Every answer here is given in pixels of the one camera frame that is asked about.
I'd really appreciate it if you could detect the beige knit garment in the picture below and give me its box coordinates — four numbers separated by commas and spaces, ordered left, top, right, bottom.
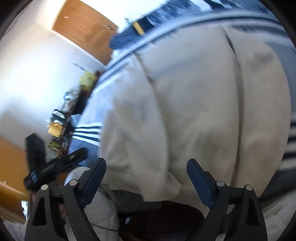
100, 25, 291, 212

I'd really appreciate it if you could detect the yellow plastic bag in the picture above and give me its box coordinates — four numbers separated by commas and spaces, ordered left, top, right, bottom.
79, 71, 97, 91

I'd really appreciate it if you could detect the white navy striped bedspread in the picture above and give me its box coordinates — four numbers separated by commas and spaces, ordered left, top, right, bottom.
69, 8, 295, 170

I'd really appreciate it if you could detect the brown wooden door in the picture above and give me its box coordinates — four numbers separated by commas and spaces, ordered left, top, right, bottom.
53, 1, 117, 65

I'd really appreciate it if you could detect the orange wooden furniture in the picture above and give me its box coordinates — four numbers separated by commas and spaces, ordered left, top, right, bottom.
1, 138, 29, 216

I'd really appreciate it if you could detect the yellow black box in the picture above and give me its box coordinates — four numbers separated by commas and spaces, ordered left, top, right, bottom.
47, 109, 67, 138

